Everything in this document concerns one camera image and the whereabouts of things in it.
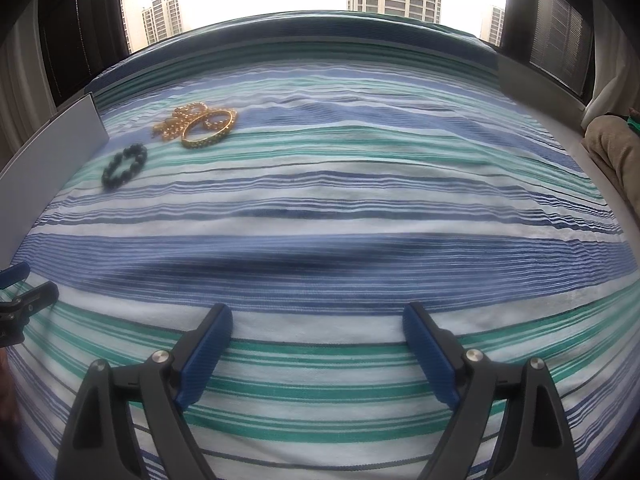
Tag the thin gold bangle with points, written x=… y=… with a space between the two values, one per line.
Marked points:
x=216 y=125

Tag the beige folded cloth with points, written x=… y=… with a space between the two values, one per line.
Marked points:
x=615 y=155

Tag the window blind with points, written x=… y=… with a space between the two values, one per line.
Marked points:
x=560 y=35

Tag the white curtain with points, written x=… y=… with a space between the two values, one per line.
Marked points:
x=612 y=75
x=22 y=95

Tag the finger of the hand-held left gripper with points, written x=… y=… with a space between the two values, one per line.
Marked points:
x=37 y=297
x=14 y=276

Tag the dark window frame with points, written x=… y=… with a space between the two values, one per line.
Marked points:
x=80 y=30

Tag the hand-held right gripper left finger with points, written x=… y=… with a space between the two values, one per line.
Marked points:
x=207 y=345

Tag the wide patterned gold bangle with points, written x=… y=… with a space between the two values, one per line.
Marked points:
x=200 y=144

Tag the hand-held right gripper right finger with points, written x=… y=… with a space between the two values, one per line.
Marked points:
x=425 y=345

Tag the blue green striped bed sheet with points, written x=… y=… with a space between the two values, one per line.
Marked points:
x=330 y=240

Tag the distant apartment building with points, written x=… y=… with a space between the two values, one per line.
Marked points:
x=129 y=20
x=162 y=20
x=492 y=22

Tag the green cloth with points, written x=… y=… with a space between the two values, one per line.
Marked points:
x=634 y=125

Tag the long grey board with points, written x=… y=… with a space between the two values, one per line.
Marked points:
x=45 y=160

